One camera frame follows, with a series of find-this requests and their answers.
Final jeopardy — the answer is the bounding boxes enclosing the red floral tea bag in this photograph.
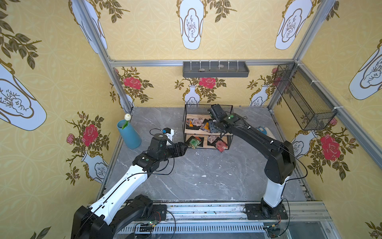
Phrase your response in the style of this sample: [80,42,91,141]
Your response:
[215,140,228,152]

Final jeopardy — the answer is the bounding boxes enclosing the orange black tea bag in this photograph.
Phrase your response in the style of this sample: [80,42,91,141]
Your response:
[200,119,210,132]

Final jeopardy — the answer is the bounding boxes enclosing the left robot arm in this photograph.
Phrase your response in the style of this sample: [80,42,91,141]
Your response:
[71,133,188,239]

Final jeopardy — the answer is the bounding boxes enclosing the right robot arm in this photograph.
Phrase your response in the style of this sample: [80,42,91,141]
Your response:
[208,104,296,219]

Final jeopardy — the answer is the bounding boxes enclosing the green tea bag lower shelf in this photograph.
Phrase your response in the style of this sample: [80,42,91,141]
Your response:
[187,136,202,149]

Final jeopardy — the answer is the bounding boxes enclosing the beige illustrated tea bag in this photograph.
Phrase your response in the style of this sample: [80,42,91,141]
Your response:
[186,118,205,130]

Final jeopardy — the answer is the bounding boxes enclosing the blue cylindrical vase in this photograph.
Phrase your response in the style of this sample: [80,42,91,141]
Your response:
[117,120,142,149]

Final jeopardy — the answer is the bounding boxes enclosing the blue yellow hand rake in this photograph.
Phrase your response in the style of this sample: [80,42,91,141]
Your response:
[257,126,268,135]

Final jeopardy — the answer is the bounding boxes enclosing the white tulip flower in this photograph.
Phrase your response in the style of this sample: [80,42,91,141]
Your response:
[121,114,131,129]

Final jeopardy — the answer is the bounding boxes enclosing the beige cloth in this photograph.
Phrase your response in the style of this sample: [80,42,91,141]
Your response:
[264,127,276,139]

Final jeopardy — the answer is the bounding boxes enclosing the black wire two-tier shelf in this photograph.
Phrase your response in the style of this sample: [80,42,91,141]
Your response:
[183,104,233,152]

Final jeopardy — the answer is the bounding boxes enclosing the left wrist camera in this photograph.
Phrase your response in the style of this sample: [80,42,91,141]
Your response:
[162,127,175,145]

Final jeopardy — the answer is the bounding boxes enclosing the grey wall tray shelf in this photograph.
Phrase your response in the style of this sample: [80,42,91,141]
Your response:
[182,60,250,78]

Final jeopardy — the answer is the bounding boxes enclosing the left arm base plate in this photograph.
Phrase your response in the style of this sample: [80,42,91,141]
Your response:
[128,204,167,222]

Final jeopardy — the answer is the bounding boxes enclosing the black mesh wall basket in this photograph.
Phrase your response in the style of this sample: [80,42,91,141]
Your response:
[274,63,337,130]

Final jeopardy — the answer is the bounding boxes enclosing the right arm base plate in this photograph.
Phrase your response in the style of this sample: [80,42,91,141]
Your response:
[244,201,288,220]

